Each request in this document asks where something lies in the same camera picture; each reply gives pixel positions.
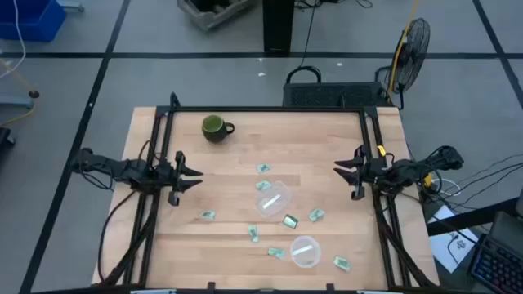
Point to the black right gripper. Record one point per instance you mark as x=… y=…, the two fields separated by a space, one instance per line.
x=374 y=173

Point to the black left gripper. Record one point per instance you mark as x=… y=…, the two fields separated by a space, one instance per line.
x=171 y=179

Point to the green sweetener packet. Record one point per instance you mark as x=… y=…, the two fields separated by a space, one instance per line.
x=263 y=167
x=253 y=233
x=263 y=185
x=208 y=214
x=276 y=252
x=290 y=221
x=342 y=263
x=316 y=214

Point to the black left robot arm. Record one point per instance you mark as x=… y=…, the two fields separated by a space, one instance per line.
x=122 y=169

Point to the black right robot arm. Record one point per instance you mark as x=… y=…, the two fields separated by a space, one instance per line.
x=417 y=169

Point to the yellow tag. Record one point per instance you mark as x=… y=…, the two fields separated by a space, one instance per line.
x=381 y=150

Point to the dark green ceramic mug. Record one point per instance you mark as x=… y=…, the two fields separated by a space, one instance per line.
x=213 y=128

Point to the oval clear plastic container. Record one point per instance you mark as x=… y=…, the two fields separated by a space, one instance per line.
x=282 y=192

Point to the black perforated equipment case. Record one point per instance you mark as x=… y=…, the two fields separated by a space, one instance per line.
x=333 y=94

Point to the yellow plug connector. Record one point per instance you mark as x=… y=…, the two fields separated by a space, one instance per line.
x=427 y=179

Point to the round clear plastic container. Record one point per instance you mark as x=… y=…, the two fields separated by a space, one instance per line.
x=312 y=261

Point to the white printed paper sheet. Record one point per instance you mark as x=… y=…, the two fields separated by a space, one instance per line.
x=451 y=245

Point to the black floor beam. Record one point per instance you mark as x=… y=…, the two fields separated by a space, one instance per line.
x=474 y=216

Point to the black floor fan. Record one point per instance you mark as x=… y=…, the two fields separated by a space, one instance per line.
x=410 y=51

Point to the black tower stand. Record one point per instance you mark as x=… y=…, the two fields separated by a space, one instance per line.
x=278 y=26

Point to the grey wooden crate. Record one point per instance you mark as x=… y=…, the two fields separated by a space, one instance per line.
x=212 y=16

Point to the dark laptop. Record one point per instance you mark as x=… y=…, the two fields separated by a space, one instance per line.
x=506 y=230

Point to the backlit computer keyboard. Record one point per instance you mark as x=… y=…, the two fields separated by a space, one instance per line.
x=496 y=265

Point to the black caster foot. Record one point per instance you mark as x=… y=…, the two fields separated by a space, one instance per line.
x=34 y=94

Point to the blue plastic bin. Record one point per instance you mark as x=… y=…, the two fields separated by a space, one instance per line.
x=32 y=18

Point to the black metal table frame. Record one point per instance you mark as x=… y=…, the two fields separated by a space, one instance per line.
x=265 y=109

